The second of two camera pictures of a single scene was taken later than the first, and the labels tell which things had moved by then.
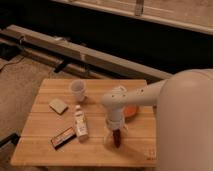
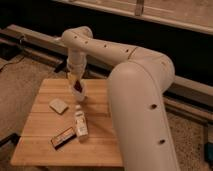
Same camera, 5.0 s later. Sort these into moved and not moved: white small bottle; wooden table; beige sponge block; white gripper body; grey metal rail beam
Moved: white gripper body
Not moved: white small bottle; grey metal rail beam; beige sponge block; wooden table
